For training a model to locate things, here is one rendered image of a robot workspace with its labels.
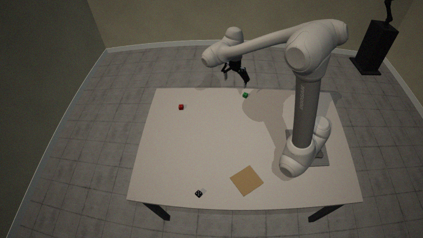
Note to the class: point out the tan mat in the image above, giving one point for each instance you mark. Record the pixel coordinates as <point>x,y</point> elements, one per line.
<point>246,180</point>

